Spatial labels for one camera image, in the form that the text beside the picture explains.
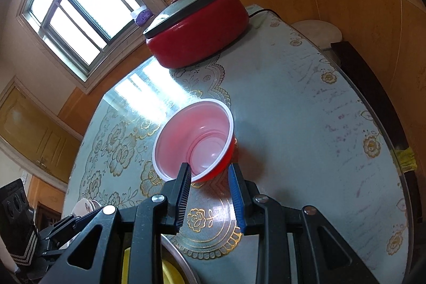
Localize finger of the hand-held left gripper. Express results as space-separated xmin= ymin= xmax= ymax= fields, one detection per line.
xmin=45 ymin=207 xmax=104 ymax=242

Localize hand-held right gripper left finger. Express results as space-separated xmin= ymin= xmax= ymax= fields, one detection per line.
xmin=40 ymin=162 xmax=192 ymax=284

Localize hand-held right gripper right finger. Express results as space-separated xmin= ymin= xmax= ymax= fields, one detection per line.
xmin=228 ymin=162 xmax=380 ymax=284

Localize red plastic bowl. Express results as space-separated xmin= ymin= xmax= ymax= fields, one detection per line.
xmin=152 ymin=98 xmax=237 ymax=183

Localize yellow bowl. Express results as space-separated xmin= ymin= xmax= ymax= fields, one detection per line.
xmin=121 ymin=246 xmax=187 ymax=284

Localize dark carved wooden cabinet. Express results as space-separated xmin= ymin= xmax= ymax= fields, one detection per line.
xmin=35 ymin=202 xmax=63 ymax=232

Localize gold lace table mat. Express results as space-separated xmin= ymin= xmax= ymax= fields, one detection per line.
xmin=78 ymin=66 xmax=243 ymax=261

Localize wooden door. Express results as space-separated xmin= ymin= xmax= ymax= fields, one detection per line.
xmin=0 ymin=76 xmax=84 ymax=185

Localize pale green floral tablecloth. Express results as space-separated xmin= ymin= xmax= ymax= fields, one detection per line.
xmin=62 ymin=9 xmax=411 ymax=284

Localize red electric pot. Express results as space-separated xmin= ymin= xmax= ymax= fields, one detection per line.
xmin=145 ymin=0 xmax=250 ymax=69

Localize yellow cloth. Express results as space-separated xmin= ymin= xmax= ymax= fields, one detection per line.
xmin=394 ymin=147 xmax=417 ymax=171

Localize white round stool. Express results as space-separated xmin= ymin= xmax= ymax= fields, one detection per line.
xmin=291 ymin=19 xmax=343 ymax=50

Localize purple packet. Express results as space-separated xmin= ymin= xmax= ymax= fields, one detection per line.
xmin=130 ymin=6 xmax=154 ymax=27

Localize grey pot lid red knob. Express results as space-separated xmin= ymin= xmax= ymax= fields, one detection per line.
xmin=143 ymin=0 xmax=229 ymax=38

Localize black power cord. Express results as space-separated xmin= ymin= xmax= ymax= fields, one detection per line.
xmin=248 ymin=8 xmax=281 ymax=18

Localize window with white frame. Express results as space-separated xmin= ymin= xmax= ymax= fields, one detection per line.
xmin=18 ymin=0 xmax=157 ymax=95

